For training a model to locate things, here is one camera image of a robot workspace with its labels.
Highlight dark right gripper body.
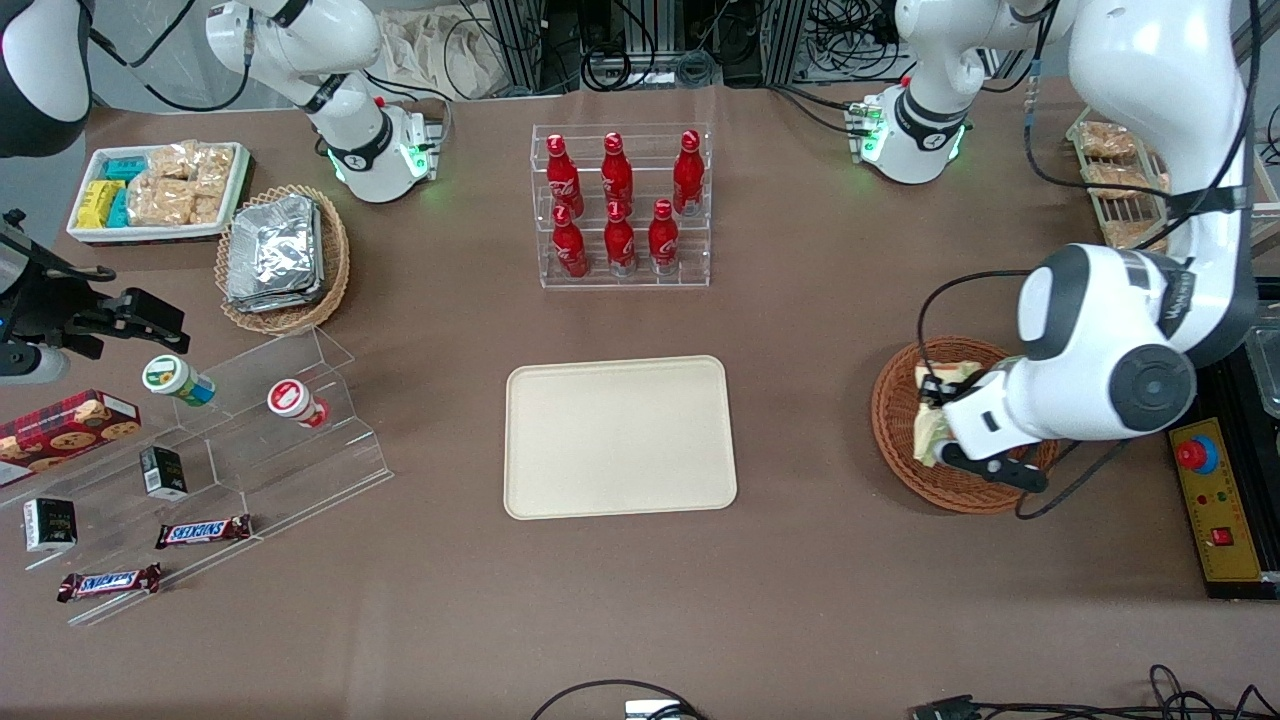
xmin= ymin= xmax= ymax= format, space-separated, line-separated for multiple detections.
xmin=0 ymin=212 xmax=77 ymax=347

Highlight triangle sandwich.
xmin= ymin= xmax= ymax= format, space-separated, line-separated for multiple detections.
xmin=913 ymin=361 xmax=987 ymax=469

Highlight round brown wicker basket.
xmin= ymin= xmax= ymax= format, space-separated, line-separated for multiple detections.
xmin=871 ymin=336 xmax=1061 ymax=515

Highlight oval tan wicker basket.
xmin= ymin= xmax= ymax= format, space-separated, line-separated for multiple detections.
xmin=214 ymin=184 xmax=352 ymax=336

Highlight cream plastic tray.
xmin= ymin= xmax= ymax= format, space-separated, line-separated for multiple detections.
xmin=503 ymin=355 xmax=739 ymax=522

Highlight cup with green lid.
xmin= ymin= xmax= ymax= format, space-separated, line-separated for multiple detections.
xmin=140 ymin=354 xmax=217 ymax=408

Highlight white rectangular snack bin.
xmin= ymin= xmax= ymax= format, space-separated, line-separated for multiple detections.
xmin=66 ymin=141 xmax=252 ymax=247

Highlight yellow snack pack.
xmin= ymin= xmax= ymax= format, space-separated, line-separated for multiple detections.
xmin=77 ymin=180 xmax=126 ymax=230

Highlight red cookie box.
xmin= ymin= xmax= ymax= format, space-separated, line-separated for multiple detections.
xmin=0 ymin=389 xmax=143 ymax=489

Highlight silver foil pack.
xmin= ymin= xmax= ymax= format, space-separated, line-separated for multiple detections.
xmin=225 ymin=270 xmax=327 ymax=315
xmin=227 ymin=194 xmax=322 ymax=299

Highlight small black carton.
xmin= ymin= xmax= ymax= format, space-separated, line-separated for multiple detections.
xmin=21 ymin=497 xmax=79 ymax=554
xmin=137 ymin=445 xmax=190 ymax=502

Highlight cup with red lid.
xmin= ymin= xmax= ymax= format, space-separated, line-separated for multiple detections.
xmin=265 ymin=377 xmax=332 ymax=430

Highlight clear acrylic stepped display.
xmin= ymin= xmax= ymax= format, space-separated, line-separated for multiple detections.
xmin=20 ymin=325 xmax=395 ymax=629

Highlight brown snickers bar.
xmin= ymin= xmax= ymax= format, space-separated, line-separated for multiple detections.
xmin=154 ymin=514 xmax=254 ymax=551
xmin=55 ymin=563 xmax=164 ymax=604

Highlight clear bag of bread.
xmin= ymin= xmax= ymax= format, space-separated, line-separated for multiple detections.
xmin=1076 ymin=120 xmax=1142 ymax=162
xmin=1083 ymin=162 xmax=1172 ymax=200
xmin=1099 ymin=218 xmax=1172 ymax=253

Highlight black and yellow control box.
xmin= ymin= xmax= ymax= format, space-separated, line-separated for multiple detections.
xmin=1150 ymin=278 xmax=1280 ymax=602

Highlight clear plastic container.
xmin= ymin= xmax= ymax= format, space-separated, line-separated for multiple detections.
xmin=1244 ymin=322 xmax=1280 ymax=420

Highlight red cola bottle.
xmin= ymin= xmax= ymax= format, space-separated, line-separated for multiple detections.
xmin=550 ymin=205 xmax=591 ymax=281
xmin=546 ymin=133 xmax=585 ymax=217
xmin=647 ymin=198 xmax=682 ymax=277
xmin=600 ymin=131 xmax=636 ymax=214
xmin=603 ymin=200 xmax=639 ymax=278
xmin=671 ymin=129 xmax=707 ymax=218

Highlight clear acrylic bottle rack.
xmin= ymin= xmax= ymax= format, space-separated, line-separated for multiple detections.
xmin=531 ymin=123 xmax=712 ymax=291

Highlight white cloth bag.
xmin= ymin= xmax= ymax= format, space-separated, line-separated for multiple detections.
xmin=376 ymin=8 xmax=503 ymax=100

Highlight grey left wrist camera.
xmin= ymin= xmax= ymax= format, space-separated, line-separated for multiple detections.
xmin=938 ymin=442 xmax=1049 ymax=493

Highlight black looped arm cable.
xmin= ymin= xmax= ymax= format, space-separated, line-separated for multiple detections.
xmin=916 ymin=268 xmax=1037 ymax=387

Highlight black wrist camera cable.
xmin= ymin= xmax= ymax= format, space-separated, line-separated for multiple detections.
xmin=1014 ymin=438 xmax=1133 ymax=522

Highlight white wire rack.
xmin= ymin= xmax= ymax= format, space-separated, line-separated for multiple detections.
xmin=1064 ymin=105 xmax=1179 ymax=253

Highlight black tangled table cables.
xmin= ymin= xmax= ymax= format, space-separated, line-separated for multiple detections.
xmin=908 ymin=664 xmax=1280 ymax=720

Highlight aluminium frame post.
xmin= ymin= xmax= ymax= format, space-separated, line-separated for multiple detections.
xmin=763 ymin=0 xmax=808 ymax=85
xmin=488 ymin=0 xmax=548 ymax=93

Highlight black table cable loop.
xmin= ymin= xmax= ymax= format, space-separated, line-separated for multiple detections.
xmin=529 ymin=679 xmax=707 ymax=720

